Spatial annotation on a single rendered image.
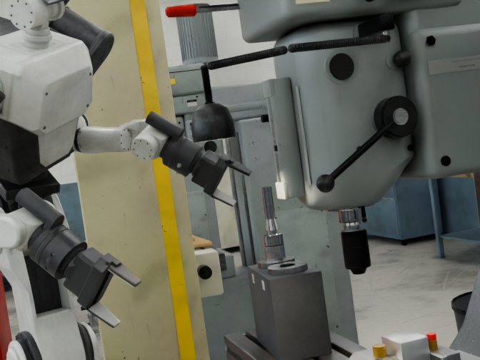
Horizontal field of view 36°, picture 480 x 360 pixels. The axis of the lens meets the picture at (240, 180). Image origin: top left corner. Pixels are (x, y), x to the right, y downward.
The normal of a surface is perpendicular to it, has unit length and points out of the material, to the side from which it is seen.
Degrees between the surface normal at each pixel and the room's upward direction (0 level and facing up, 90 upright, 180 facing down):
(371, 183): 118
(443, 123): 90
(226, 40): 90
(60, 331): 73
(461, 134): 90
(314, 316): 90
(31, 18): 106
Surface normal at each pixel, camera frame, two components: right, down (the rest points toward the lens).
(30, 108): 0.39, 0.41
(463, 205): -0.94, 0.15
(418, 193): 0.29, 0.01
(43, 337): 0.51, -0.32
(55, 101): 0.91, 0.33
